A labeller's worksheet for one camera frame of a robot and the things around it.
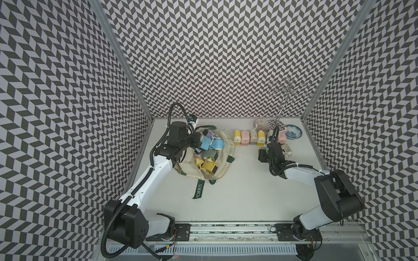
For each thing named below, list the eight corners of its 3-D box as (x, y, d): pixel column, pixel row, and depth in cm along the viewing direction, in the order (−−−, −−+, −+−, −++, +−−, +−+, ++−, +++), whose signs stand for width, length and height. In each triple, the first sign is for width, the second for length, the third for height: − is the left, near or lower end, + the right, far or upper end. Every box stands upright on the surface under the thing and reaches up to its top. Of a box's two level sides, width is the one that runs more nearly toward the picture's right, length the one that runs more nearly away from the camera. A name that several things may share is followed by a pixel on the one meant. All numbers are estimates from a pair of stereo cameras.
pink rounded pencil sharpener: (241, 145, 105) (242, 139, 100) (240, 136, 109) (241, 130, 104) (248, 145, 105) (250, 139, 100) (247, 136, 109) (248, 130, 104)
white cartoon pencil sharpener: (249, 145, 105) (251, 139, 100) (249, 135, 110) (251, 129, 105) (256, 145, 104) (257, 139, 99) (255, 135, 109) (257, 129, 105)
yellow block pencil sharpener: (233, 146, 106) (234, 138, 99) (232, 137, 111) (233, 129, 104) (239, 146, 106) (241, 138, 100) (238, 137, 111) (240, 129, 104)
